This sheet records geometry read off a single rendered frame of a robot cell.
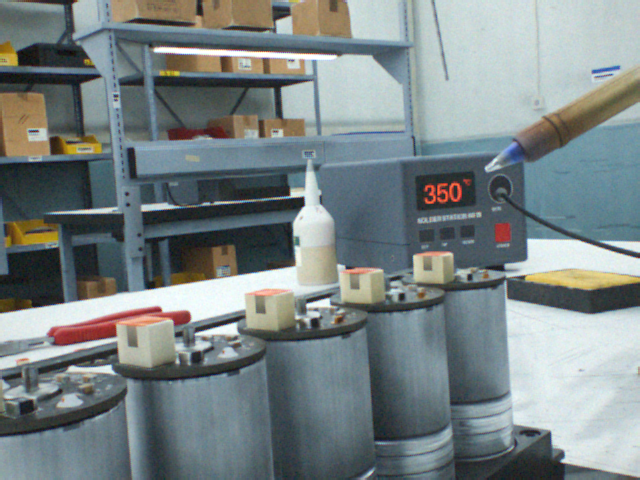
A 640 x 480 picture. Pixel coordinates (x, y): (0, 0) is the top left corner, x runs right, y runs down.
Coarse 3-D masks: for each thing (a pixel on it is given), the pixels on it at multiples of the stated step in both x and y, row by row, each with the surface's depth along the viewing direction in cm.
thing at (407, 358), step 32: (384, 320) 16; (416, 320) 16; (384, 352) 16; (416, 352) 16; (384, 384) 16; (416, 384) 16; (384, 416) 17; (416, 416) 17; (448, 416) 17; (384, 448) 17; (416, 448) 17; (448, 448) 17
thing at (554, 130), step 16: (608, 80) 19; (624, 80) 18; (592, 96) 18; (608, 96) 18; (624, 96) 18; (560, 112) 18; (576, 112) 18; (592, 112) 18; (608, 112) 18; (528, 128) 18; (544, 128) 18; (560, 128) 18; (576, 128) 18; (592, 128) 19; (528, 144) 18; (544, 144) 18; (560, 144) 18; (528, 160) 19
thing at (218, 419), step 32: (224, 352) 13; (128, 384) 12; (160, 384) 12; (192, 384) 12; (224, 384) 12; (256, 384) 13; (128, 416) 12; (160, 416) 12; (192, 416) 12; (224, 416) 12; (256, 416) 13; (160, 448) 12; (192, 448) 12; (224, 448) 12; (256, 448) 13
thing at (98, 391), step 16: (16, 384) 12; (64, 384) 12; (80, 384) 11; (96, 384) 11; (112, 384) 11; (16, 400) 10; (32, 400) 10; (48, 400) 11; (96, 400) 11; (112, 400) 11; (0, 416) 10; (16, 416) 10; (32, 416) 10; (48, 416) 10; (64, 416) 10; (80, 416) 10; (0, 432) 10
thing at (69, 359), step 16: (400, 272) 21; (336, 288) 19; (208, 320) 16; (224, 320) 16; (240, 320) 16; (176, 336) 15; (80, 352) 14; (96, 352) 14; (112, 352) 14; (16, 368) 13; (48, 368) 13
